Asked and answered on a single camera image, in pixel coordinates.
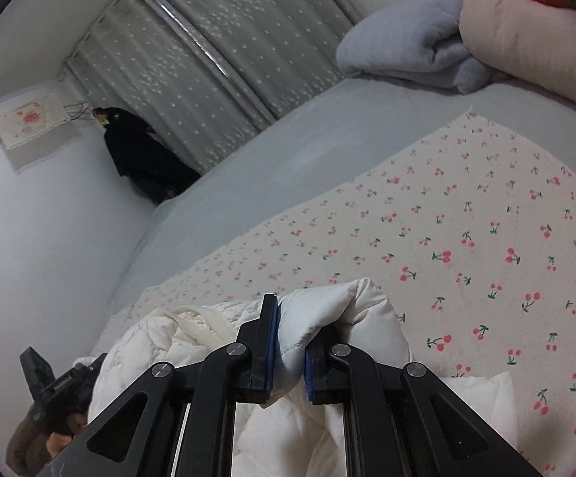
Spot person's left hand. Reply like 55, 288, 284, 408
46, 410, 88, 459

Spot grey bed sheet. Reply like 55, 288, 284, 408
89, 72, 576, 353

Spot cherry printed blanket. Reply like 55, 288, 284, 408
129, 106, 576, 477

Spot white quilted jacket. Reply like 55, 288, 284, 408
89, 275, 518, 477

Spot dark hanging clothes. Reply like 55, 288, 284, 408
91, 106, 202, 206

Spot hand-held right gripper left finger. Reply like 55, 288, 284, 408
34, 293, 282, 477

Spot wall cables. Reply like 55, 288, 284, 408
60, 99, 93, 128

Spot pink pillow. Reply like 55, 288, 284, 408
459, 0, 576, 124

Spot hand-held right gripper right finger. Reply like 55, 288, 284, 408
304, 324, 543, 477

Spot floral cover cloth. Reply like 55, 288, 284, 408
0, 92, 68, 151

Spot person's left forearm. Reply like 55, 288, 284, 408
4, 406, 54, 476

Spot grey star patterned curtain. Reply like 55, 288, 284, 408
63, 0, 368, 176

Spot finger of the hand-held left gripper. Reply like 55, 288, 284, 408
18, 346, 53, 401

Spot grey folded blanket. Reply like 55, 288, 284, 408
336, 0, 493, 95

